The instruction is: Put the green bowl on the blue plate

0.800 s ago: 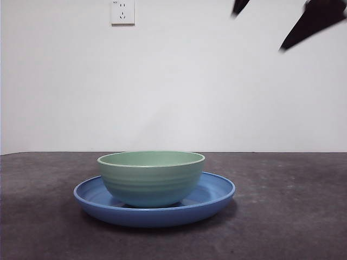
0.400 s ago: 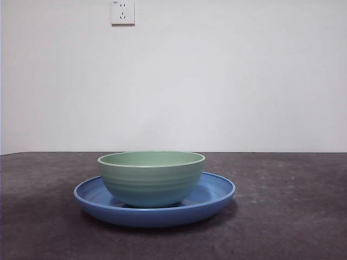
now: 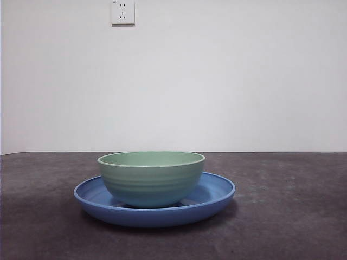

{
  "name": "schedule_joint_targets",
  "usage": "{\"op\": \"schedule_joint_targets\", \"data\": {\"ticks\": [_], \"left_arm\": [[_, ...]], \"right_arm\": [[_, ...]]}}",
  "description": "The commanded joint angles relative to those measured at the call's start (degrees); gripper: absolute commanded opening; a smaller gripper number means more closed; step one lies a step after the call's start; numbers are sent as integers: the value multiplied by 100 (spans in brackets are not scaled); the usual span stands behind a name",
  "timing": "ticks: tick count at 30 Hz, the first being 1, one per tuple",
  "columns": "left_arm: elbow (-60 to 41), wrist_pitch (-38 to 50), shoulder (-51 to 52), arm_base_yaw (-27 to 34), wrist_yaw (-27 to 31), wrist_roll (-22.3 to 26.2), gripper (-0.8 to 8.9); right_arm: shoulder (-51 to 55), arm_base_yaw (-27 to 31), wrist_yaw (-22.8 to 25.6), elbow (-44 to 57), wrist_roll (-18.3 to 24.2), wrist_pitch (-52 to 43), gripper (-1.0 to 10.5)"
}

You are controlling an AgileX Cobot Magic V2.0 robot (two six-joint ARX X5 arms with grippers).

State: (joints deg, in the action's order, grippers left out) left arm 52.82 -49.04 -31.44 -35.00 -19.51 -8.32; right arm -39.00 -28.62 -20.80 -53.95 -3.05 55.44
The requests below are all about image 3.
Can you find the white wall socket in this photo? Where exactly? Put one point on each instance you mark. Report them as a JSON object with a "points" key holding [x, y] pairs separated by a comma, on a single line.
{"points": [[123, 16]]}

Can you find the green ribbed bowl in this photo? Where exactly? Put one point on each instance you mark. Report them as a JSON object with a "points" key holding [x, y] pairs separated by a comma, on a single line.
{"points": [[151, 184]]}

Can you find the blue round plate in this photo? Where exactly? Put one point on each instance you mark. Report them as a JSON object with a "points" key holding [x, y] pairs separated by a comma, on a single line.
{"points": [[151, 218]]}

